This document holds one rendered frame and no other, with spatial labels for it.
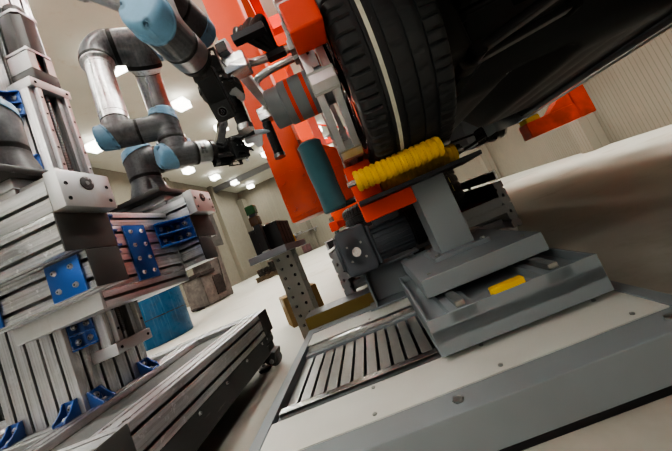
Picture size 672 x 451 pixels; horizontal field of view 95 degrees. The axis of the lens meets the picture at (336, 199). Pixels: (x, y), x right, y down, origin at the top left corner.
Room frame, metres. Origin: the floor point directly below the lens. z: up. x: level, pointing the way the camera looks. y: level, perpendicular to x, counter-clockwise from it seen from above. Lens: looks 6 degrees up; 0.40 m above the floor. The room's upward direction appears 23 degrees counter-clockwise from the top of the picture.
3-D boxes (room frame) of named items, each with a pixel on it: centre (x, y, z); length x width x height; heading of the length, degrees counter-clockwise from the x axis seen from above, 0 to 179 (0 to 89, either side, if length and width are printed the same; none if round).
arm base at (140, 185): (1.21, 0.68, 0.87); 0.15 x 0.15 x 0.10
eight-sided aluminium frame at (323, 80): (0.95, -0.10, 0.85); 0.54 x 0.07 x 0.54; 177
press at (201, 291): (8.04, 3.97, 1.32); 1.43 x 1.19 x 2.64; 172
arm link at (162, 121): (0.89, 0.40, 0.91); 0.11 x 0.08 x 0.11; 115
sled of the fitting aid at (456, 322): (0.90, -0.26, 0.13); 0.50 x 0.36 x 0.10; 177
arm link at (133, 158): (1.21, 0.67, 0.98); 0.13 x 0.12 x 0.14; 115
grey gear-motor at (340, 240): (1.21, -0.14, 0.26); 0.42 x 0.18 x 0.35; 87
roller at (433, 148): (0.82, -0.19, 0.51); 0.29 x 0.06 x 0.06; 87
